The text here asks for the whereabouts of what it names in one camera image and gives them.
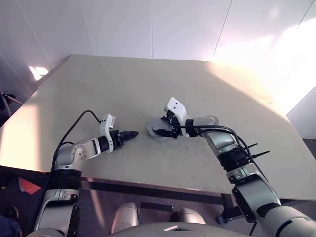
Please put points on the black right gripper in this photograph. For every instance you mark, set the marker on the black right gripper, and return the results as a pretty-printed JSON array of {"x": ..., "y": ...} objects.
[{"x": 176, "y": 124}]

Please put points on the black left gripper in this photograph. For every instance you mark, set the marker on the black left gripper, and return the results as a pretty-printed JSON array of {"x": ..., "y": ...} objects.
[{"x": 117, "y": 142}]

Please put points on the grey round housing lid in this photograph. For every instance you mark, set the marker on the grey round housing lid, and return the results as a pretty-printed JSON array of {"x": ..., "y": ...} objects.
[{"x": 153, "y": 123}]

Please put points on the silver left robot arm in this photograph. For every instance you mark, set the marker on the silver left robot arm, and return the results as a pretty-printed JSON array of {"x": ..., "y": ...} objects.
[{"x": 81, "y": 153}]

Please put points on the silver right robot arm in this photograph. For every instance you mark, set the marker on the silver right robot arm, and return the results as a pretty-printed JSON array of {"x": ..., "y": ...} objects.
[{"x": 222, "y": 140}]

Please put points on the silver left robot leg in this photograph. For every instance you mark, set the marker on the silver left robot leg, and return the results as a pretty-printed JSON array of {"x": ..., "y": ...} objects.
[{"x": 126, "y": 213}]

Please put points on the silver robot leg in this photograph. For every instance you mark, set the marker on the silver robot leg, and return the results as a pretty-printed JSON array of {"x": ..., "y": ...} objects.
[
  {"x": 190, "y": 216},
  {"x": 126, "y": 213}
]

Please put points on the black zip tie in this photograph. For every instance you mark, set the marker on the black zip tie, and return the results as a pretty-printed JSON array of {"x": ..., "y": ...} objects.
[
  {"x": 261, "y": 154},
  {"x": 251, "y": 145}
]

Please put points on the silver right robot leg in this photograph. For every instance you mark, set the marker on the silver right robot leg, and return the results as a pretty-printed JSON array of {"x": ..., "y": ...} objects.
[{"x": 190, "y": 216}]

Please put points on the silver robot torso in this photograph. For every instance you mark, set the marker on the silver robot torso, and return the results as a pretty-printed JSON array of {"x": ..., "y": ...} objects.
[{"x": 160, "y": 230}]

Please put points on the grey caster wheel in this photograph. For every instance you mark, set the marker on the grey caster wheel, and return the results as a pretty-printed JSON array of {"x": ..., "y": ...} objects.
[{"x": 221, "y": 219}]

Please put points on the red object on floor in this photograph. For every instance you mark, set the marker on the red object on floor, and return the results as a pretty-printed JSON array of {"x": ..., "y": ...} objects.
[{"x": 28, "y": 186}]

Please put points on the grey panel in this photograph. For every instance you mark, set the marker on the grey panel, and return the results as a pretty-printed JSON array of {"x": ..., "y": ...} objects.
[{"x": 304, "y": 116}]

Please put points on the dark round object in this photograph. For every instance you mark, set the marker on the dark round object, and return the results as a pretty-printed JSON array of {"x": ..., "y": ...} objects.
[{"x": 11, "y": 211}]

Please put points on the dark blue rounded object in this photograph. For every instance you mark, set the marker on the dark blue rounded object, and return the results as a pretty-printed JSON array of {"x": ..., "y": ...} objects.
[{"x": 8, "y": 227}]

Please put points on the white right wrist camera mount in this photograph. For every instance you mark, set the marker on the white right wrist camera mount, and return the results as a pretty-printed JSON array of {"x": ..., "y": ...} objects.
[{"x": 175, "y": 105}]

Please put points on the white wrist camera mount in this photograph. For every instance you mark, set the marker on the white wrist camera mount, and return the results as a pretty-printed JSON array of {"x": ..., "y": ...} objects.
[
  {"x": 175, "y": 105},
  {"x": 106, "y": 123}
]

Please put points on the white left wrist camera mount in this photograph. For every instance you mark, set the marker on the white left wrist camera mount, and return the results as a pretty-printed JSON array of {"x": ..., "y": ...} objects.
[{"x": 106, "y": 123}]

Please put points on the dark metal table frame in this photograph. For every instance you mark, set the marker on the dark metal table frame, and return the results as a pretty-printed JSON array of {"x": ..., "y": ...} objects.
[{"x": 148, "y": 188}]

